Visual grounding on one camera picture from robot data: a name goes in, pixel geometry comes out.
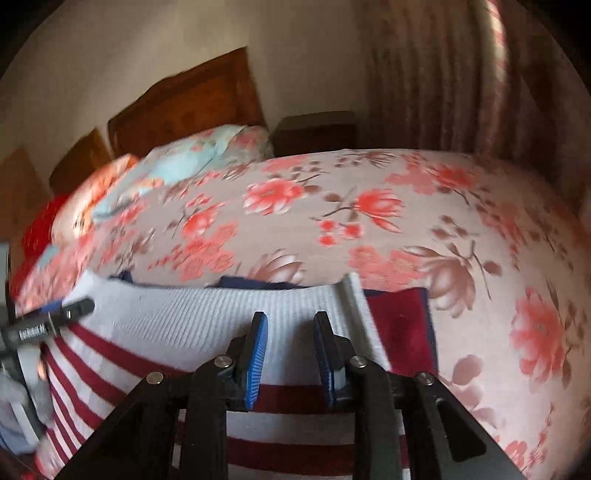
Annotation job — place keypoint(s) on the pink floral curtain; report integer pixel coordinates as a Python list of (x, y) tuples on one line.
[(452, 83)]

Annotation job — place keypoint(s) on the small wooden headboard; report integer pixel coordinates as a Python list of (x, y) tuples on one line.
[(81, 161)]

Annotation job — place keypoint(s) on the red patterned blanket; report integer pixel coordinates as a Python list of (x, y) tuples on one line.
[(39, 235)]

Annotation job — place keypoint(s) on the large carved wooden headboard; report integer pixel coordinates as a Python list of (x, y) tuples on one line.
[(194, 97)]

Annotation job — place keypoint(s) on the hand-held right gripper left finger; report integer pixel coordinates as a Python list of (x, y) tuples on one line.
[(256, 369)]

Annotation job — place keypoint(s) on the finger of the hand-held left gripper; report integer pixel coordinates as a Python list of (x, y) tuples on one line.
[(41, 325)]

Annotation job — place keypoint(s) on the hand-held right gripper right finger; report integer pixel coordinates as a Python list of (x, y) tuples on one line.
[(328, 369)]

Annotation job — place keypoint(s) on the pink floral bed sheet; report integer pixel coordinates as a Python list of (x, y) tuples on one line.
[(369, 207)]

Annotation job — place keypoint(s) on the dark wooden nightstand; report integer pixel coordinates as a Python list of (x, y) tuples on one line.
[(314, 134)]

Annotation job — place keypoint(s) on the striped knit sweater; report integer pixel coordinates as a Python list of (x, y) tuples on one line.
[(184, 323)]

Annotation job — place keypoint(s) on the pink floral pillow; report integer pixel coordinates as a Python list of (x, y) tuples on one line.
[(254, 141), (92, 194)]

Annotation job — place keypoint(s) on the light blue floral pillow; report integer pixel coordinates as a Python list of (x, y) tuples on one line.
[(184, 161)]

